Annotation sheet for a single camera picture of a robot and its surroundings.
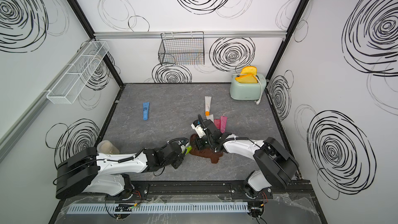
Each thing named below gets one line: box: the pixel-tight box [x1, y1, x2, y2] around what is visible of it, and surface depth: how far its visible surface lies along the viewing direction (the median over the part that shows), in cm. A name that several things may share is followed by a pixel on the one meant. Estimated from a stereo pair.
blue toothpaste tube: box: [143, 101, 150, 121], surface depth 104 cm
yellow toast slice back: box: [240, 65, 258, 76], surface depth 101 cm
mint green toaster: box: [229, 73, 267, 101], surface depth 102 cm
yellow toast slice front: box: [234, 73, 258, 84], surface depth 99 cm
